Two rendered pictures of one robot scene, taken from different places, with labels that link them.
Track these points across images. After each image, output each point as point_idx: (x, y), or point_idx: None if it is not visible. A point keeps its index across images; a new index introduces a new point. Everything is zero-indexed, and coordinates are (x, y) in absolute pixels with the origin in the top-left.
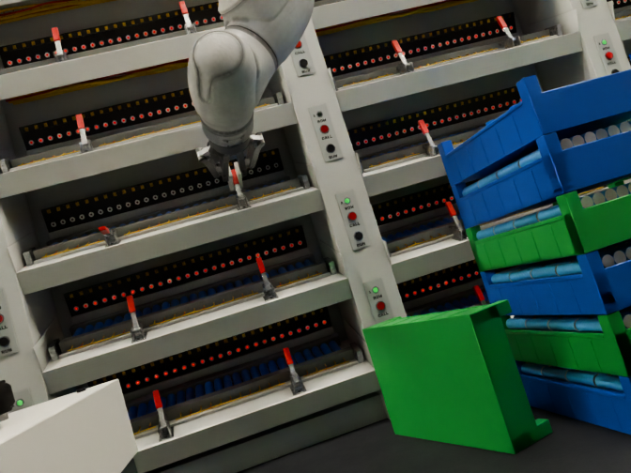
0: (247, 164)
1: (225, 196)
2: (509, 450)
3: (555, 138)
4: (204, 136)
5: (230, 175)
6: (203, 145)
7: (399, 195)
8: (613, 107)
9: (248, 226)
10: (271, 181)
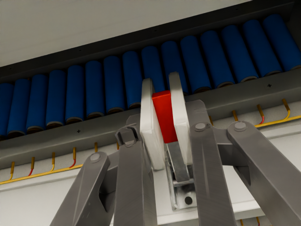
0: (230, 163)
1: (137, 47)
2: None
3: None
4: (30, 17)
5: (158, 166)
6: (40, 53)
7: None
8: None
9: (192, 225)
10: (247, 14)
